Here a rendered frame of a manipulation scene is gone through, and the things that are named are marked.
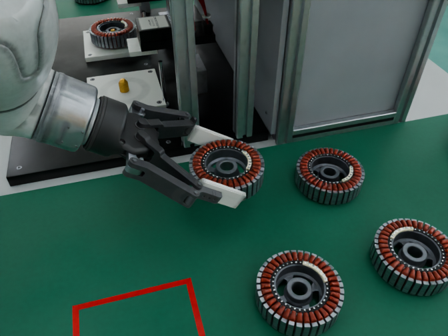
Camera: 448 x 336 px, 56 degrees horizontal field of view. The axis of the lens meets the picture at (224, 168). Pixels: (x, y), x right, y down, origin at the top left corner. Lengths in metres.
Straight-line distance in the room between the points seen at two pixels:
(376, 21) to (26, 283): 0.67
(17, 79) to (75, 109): 0.15
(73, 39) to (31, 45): 0.84
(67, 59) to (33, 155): 0.35
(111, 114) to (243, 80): 0.26
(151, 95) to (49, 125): 0.40
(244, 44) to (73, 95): 0.29
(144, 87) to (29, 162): 0.28
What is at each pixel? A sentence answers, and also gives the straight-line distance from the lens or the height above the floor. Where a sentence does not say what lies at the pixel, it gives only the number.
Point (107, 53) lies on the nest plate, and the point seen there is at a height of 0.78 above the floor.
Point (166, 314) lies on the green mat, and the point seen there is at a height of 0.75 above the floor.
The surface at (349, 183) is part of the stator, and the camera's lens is 0.70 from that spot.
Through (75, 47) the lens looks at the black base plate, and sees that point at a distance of 1.15.
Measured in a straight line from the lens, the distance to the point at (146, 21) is 0.87.
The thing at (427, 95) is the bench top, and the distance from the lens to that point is 1.05.
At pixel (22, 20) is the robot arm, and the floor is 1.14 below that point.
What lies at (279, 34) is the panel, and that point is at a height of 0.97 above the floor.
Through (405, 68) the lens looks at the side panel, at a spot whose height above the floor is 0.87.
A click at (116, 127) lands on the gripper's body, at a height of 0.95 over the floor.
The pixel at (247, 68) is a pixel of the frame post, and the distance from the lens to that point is 0.72.
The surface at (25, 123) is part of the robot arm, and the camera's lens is 0.53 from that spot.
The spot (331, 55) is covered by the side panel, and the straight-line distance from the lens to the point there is 0.76.
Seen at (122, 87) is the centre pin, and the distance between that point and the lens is 0.91.
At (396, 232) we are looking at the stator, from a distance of 0.66.
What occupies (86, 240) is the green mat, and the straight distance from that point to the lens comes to 0.68.
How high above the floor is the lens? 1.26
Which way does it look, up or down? 43 degrees down
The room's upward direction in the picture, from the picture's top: straight up
